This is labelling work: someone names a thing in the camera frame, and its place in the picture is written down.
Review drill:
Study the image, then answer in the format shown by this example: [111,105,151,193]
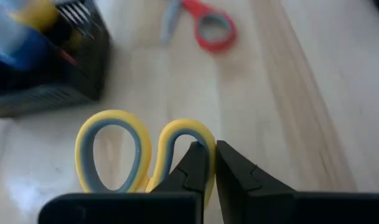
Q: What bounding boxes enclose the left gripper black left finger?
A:
[38,141,209,224]

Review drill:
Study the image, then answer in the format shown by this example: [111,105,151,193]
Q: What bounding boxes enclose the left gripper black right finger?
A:
[216,139,379,224]

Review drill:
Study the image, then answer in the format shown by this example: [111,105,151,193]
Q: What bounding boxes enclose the yellow-handled scissors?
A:
[74,109,217,209]

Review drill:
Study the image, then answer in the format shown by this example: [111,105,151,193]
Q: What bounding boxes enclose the red-handled scissors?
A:
[160,0,237,54]

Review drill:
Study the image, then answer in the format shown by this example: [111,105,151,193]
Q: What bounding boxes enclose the black slotted plastic basket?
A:
[0,0,111,119]

